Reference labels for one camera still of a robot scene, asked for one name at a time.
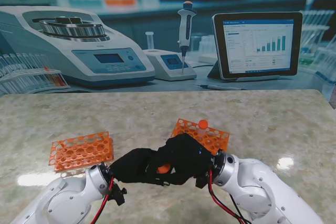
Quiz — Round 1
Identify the red left arm cable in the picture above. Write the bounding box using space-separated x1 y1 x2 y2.
90 176 115 224

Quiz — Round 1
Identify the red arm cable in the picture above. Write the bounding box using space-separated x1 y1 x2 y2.
90 176 115 224
208 170 253 224

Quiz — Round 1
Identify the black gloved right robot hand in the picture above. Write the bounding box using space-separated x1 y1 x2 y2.
144 133 216 186

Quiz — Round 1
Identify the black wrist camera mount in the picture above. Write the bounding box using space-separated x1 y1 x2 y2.
108 182 128 206
194 173 214 189

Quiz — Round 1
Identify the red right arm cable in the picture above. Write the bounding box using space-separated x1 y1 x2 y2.
208 170 253 224

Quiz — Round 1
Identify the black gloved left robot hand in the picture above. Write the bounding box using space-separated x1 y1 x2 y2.
108 148 169 187

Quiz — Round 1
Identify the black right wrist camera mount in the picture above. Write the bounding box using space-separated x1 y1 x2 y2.
194 173 214 189

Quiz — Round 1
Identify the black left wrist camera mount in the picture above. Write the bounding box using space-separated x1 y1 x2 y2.
108 182 128 206

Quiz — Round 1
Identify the orange test tube rack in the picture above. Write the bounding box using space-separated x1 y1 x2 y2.
170 118 230 156
48 131 114 173

